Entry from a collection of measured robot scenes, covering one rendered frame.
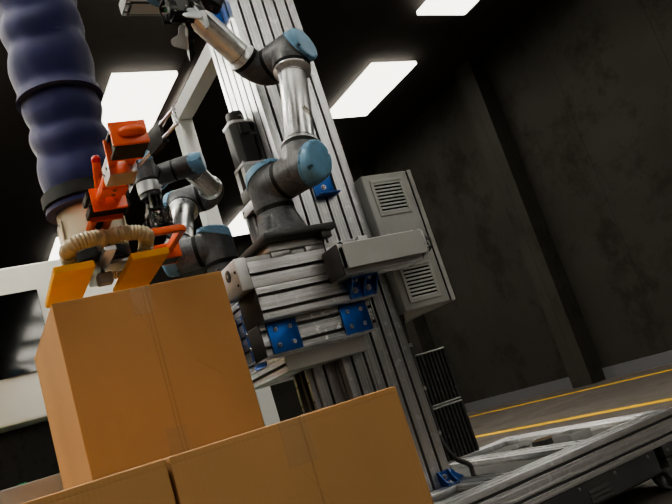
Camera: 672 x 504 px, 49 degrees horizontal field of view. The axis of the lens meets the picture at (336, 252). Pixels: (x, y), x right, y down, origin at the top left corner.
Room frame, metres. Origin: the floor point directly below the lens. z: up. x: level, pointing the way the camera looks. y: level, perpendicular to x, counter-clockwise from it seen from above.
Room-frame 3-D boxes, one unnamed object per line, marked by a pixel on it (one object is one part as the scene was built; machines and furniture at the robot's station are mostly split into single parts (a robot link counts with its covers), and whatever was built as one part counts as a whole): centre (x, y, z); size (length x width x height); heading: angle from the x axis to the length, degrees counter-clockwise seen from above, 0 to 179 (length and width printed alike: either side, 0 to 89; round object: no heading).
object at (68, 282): (1.88, 0.70, 1.08); 0.34 x 0.10 x 0.05; 28
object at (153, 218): (2.29, 0.52, 1.32); 0.09 x 0.08 x 0.12; 29
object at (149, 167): (2.30, 0.52, 1.48); 0.09 x 0.08 x 0.11; 179
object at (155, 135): (1.48, 0.31, 1.18); 0.31 x 0.03 x 0.05; 41
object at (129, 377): (1.92, 0.60, 0.74); 0.60 x 0.40 x 0.40; 29
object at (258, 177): (2.04, 0.12, 1.20); 0.13 x 0.12 x 0.14; 57
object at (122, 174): (1.52, 0.40, 1.17); 0.07 x 0.07 x 0.04; 28
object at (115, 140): (1.40, 0.34, 1.18); 0.08 x 0.07 x 0.05; 28
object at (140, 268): (1.97, 0.54, 1.08); 0.34 x 0.10 x 0.05; 28
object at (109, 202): (1.71, 0.50, 1.18); 0.10 x 0.08 x 0.06; 118
